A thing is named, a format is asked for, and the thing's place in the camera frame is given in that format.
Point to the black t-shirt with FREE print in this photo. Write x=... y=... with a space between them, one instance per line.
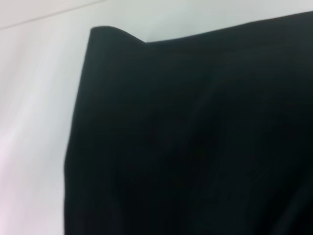
x=195 y=134

